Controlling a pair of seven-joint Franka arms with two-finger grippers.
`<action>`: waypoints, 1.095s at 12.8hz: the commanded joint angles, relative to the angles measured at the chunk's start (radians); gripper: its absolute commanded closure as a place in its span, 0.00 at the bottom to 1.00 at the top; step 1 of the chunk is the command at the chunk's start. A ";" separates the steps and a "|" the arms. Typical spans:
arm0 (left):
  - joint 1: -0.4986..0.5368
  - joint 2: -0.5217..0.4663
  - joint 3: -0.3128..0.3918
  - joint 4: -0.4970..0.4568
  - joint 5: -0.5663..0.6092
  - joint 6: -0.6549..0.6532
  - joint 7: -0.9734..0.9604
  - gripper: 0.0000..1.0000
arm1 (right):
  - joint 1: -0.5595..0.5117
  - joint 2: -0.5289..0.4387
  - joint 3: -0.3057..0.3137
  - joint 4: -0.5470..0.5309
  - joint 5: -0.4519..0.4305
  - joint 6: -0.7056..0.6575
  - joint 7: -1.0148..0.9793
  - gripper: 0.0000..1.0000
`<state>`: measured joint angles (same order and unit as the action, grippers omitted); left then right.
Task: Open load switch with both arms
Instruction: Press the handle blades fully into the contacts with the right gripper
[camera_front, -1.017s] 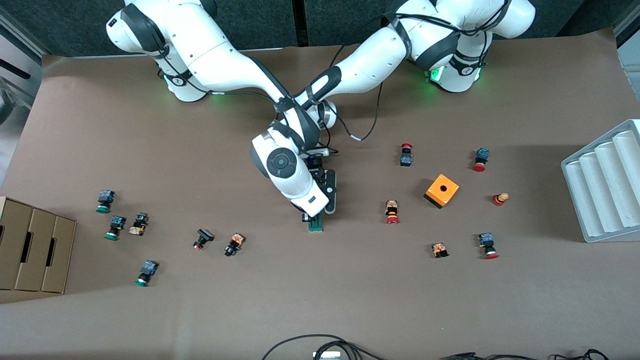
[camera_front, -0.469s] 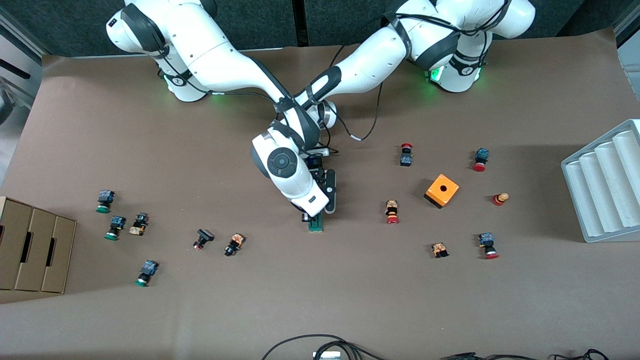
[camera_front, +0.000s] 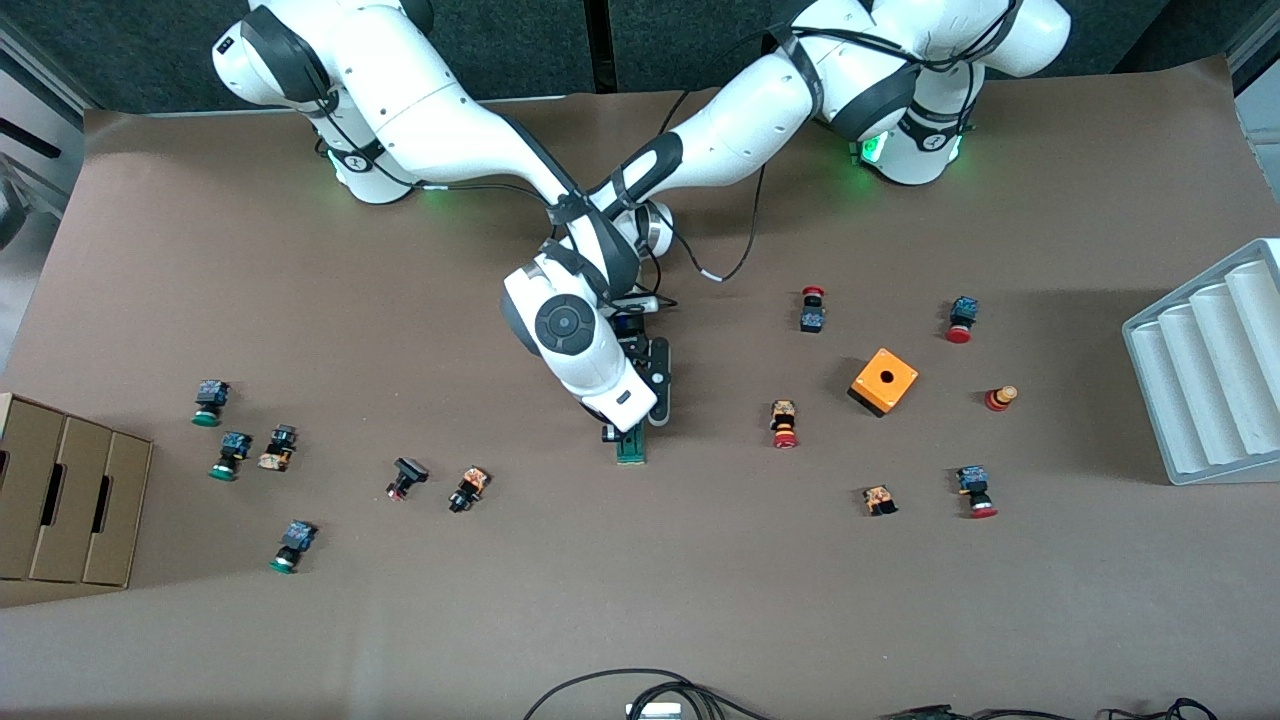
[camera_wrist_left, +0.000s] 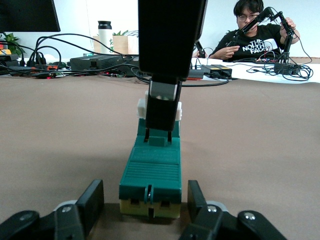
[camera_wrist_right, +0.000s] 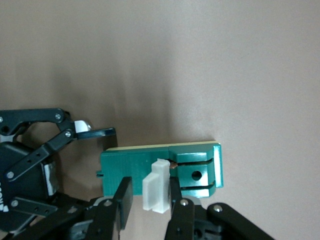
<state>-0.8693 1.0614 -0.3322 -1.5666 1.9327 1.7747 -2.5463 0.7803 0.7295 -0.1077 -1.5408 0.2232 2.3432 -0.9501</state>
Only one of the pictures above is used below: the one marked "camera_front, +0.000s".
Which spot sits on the grey ribbed plastic tray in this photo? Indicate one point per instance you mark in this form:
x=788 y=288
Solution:
x=1210 y=370

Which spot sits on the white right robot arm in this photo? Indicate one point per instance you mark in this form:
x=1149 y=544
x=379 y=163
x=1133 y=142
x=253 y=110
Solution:
x=450 y=130

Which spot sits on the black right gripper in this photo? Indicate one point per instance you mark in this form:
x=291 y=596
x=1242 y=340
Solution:
x=612 y=432

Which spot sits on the red mushroom button blue block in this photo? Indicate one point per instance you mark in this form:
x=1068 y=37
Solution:
x=973 y=482
x=963 y=310

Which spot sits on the orange button enclosure box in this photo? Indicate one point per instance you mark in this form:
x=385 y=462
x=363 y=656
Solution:
x=870 y=385

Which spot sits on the red mushroom button orange block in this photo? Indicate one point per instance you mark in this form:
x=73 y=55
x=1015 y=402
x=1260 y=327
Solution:
x=783 y=415

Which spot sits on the brown cardboard divider box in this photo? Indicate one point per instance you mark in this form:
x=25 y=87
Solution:
x=70 y=500

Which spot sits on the red pushbutton black contact block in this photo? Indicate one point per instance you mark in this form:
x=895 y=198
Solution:
x=812 y=320

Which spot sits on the green pushbutton blue contact block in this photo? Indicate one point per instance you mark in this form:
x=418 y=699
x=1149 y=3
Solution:
x=297 y=538
x=233 y=448
x=210 y=398

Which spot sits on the brown paper table cover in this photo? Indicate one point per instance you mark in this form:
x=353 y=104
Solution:
x=640 y=580

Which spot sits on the small orange contact block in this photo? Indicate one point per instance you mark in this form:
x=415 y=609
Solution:
x=879 y=499

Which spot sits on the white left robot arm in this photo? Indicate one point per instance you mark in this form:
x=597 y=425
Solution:
x=760 y=110

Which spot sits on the black square pushbutton red base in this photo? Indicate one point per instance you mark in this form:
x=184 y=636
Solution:
x=410 y=470

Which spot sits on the small white device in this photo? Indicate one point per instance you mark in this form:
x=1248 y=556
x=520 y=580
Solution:
x=653 y=711

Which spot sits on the green terminal block rail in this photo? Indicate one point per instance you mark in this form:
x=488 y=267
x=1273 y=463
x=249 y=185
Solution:
x=631 y=452

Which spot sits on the red yellow button head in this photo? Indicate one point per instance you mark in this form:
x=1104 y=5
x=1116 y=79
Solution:
x=998 y=399

